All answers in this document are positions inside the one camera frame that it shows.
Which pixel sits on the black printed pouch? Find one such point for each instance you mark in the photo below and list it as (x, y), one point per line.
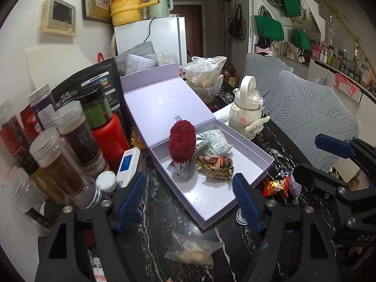
(100, 76)

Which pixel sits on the clear zip bag with snack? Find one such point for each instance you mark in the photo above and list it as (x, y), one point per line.
(191, 251)

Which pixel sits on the pink plastic bags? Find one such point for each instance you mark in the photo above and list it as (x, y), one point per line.
(346, 83)

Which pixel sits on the dark red fuzzy scrunchie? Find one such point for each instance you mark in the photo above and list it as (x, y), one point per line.
(182, 141)

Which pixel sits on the red gold candy packet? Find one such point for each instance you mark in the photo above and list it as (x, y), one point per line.
(276, 188)

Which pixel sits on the cream cartoon water bottle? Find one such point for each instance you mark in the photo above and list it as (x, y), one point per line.
(246, 114)

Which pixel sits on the white bread-print packet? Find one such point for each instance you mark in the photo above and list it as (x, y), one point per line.
(218, 142)

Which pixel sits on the white refrigerator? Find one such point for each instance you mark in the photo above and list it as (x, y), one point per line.
(164, 35)

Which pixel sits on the beige wall intercom panel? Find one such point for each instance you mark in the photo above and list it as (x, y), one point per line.
(58, 16)

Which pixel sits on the grey plastic mailer bags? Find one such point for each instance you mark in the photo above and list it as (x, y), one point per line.
(138, 58)

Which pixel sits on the white cabinet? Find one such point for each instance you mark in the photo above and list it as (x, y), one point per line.
(320, 73)

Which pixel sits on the green-label dark jar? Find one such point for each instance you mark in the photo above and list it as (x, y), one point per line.
(95, 111)

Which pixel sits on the row of bottles and jars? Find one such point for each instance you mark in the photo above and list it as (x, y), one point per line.
(340, 61)

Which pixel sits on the yellow cooking pot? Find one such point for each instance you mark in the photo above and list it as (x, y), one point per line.
(124, 11)

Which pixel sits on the lavender gift box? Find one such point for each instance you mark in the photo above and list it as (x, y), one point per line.
(205, 196)

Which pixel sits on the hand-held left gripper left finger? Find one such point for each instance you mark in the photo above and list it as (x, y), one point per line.
(129, 205)

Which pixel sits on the purple-label jar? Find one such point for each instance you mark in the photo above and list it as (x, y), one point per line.
(44, 105)

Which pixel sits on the purple tasselled sachet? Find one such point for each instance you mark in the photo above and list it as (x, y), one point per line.
(295, 186)

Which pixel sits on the pale green electric kettle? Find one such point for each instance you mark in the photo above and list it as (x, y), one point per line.
(157, 4)

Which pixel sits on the bamboo pole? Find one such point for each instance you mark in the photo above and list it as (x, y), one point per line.
(346, 26)

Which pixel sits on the blue tablet tube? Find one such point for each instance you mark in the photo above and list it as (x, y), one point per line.
(106, 182)

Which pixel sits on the brown door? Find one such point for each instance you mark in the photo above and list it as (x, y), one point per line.
(192, 29)

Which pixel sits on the golden brown spice jar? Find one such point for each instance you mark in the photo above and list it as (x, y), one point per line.
(55, 167)

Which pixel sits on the woven rattan mat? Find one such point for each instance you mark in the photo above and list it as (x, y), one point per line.
(112, 45)

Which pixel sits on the green tote bag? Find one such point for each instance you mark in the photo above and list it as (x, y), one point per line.
(289, 3)
(302, 39)
(268, 29)

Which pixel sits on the black hanging handbag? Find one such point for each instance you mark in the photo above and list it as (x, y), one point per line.
(236, 26)

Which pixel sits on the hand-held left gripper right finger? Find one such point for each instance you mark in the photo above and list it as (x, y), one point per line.
(246, 202)

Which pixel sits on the red-label jar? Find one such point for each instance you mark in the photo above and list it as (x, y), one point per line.
(11, 138)

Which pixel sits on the clear plastic bag of food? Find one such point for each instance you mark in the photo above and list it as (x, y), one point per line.
(204, 73)

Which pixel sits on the white plastic board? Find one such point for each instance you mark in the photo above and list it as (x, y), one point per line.
(55, 64)

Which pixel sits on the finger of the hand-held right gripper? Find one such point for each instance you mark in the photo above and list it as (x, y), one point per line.
(335, 147)
(314, 176)

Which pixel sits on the dark brown spice jar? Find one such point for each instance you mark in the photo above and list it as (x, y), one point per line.
(79, 141)

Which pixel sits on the blue and white medicine box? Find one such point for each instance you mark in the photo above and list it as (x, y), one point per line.
(127, 167)

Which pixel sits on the red and silver snack packet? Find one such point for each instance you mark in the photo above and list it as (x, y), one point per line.
(179, 170)

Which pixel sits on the grey leaf-pattern chair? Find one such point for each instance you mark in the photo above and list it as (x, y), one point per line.
(261, 67)
(317, 117)

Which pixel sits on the red bottle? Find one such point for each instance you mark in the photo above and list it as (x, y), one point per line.
(110, 141)

